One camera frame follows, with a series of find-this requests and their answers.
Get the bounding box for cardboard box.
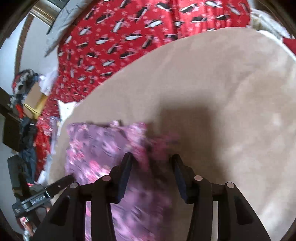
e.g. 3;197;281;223
23;82;49;120

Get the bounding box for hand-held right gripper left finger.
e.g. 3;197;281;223
30;153;134;241

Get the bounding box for dark blue clothes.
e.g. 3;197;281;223
17;116;38;183

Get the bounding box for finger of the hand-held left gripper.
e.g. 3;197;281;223
45;174;75;198

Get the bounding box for white fluffy cloth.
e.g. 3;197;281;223
248;8;293;39

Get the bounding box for purple floral garment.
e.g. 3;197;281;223
65;120;181;241

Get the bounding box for grey pillow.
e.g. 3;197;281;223
44;0;93;57

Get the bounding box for red penguin print blanket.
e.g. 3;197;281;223
35;0;252;167

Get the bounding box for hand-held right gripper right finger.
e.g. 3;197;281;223
169;154;272;241

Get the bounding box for red black clothes pile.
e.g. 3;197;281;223
9;68;41;109

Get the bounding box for dark wooden furniture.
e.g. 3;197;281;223
0;87;26;151

